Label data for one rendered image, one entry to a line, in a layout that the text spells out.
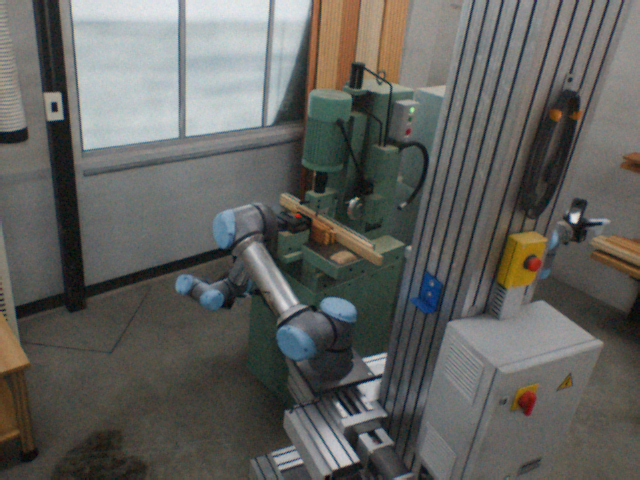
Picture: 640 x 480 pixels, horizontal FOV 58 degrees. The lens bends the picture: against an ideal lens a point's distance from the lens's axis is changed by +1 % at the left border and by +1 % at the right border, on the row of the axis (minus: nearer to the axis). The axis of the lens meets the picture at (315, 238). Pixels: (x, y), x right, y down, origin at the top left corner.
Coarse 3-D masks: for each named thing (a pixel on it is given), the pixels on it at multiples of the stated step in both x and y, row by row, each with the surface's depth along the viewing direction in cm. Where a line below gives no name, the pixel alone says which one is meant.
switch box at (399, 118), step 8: (400, 104) 242; (408, 104) 242; (416, 104) 246; (392, 112) 246; (400, 112) 243; (408, 112) 244; (416, 112) 248; (392, 120) 247; (400, 120) 244; (392, 128) 248; (400, 128) 245; (392, 136) 249; (400, 136) 247; (408, 136) 251
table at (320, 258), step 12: (312, 240) 248; (300, 252) 244; (312, 252) 240; (324, 252) 240; (336, 252) 241; (324, 264) 236; (336, 264) 232; (348, 264) 234; (360, 264) 239; (336, 276) 232
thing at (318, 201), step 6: (306, 192) 252; (312, 192) 252; (330, 192) 254; (336, 192) 256; (306, 198) 253; (312, 198) 250; (318, 198) 249; (324, 198) 252; (330, 198) 255; (306, 204) 254; (312, 204) 251; (318, 204) 251; (324, 204) 254; (330, 204) 256; (336, 204) 259; (312, 210) 252; (318, 210) 253
